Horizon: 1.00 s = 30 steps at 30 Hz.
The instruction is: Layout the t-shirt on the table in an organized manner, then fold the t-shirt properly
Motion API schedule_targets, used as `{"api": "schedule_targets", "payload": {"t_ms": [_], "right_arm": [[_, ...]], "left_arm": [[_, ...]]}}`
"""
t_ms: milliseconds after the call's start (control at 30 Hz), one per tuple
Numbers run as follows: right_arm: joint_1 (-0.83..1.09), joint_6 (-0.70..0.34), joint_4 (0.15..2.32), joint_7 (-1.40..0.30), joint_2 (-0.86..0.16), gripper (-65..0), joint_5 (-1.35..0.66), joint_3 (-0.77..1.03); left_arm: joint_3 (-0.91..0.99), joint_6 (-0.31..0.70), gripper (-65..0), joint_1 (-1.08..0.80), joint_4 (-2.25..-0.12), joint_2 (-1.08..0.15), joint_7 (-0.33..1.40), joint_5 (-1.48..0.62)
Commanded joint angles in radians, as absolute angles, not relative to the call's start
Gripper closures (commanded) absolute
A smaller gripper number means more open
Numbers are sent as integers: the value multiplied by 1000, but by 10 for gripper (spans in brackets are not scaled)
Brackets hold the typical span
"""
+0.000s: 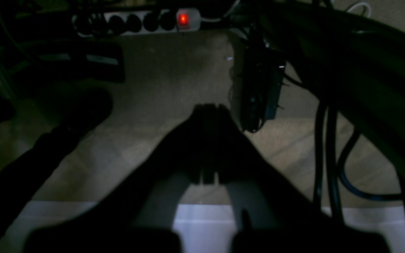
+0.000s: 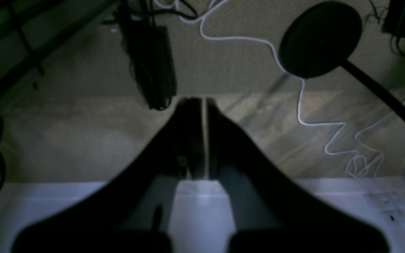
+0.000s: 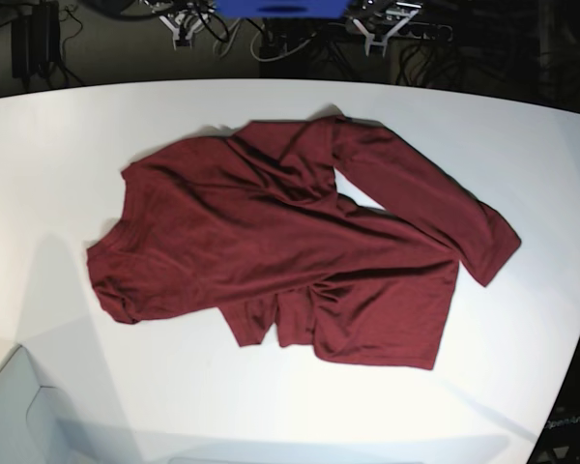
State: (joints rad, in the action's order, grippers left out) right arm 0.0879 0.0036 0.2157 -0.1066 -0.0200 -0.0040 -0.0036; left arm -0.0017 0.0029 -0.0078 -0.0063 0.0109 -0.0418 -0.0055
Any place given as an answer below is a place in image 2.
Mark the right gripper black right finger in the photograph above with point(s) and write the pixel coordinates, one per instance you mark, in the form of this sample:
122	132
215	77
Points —
272	214

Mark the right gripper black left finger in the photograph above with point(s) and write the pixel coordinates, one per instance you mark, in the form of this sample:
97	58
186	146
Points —
131	213

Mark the black power adapter box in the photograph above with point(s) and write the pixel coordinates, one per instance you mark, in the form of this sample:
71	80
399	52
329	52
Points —
148	48

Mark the black round stand base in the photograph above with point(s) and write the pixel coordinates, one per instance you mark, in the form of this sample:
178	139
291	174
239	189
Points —
321	39

